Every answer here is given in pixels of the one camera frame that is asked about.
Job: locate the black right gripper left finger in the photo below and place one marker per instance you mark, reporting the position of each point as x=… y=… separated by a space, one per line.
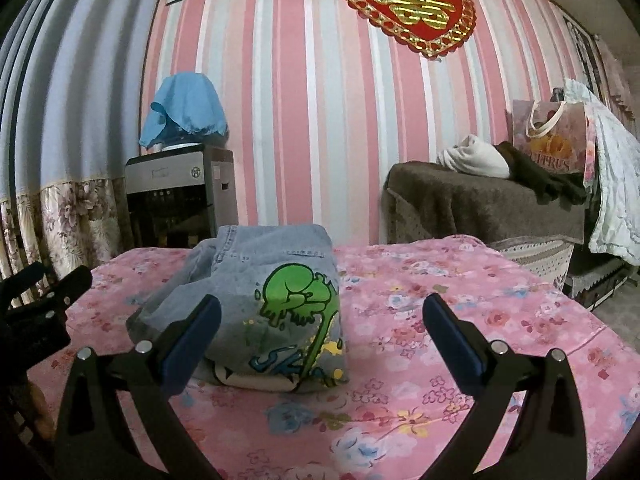
x=93 y=439

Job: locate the red gold wall ornament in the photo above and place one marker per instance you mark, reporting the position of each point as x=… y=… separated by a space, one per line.
x=432 y=28

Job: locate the black silver water dispenser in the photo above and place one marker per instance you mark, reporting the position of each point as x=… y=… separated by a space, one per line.
x=179 y=197

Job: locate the pink floral bed sheet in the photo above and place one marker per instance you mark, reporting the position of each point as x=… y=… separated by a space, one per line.
x=400 y=405

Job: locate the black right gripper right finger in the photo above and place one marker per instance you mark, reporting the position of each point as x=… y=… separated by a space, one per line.
x=548 y=440

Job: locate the pink floral gift bag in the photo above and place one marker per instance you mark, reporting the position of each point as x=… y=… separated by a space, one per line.
x=559 y=136

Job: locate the blue cloth cover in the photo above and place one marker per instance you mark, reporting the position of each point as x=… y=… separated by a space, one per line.
x=185 y=110

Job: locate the white quilted blanket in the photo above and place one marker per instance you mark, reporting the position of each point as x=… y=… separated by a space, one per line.
x=616 y=231

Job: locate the white folded garment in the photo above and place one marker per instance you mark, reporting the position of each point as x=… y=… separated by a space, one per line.
x=475 y=157

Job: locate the black garment on sofa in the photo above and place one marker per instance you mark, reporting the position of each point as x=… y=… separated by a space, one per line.
x=546 y=185

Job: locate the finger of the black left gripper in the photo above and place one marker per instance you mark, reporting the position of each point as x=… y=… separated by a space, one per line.
x=13 y=286
x=64 y=293

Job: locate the person's left hand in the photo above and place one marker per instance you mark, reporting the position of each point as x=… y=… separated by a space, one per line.
x=43 y=420

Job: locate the brown blanket covered sofa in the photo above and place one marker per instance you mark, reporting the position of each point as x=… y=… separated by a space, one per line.
x=421 y=201

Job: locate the blue floral curtain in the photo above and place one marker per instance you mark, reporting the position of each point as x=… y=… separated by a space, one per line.
x=71 y=89

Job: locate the blue denim jacket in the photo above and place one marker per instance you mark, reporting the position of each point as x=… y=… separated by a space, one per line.
x=280 y=327

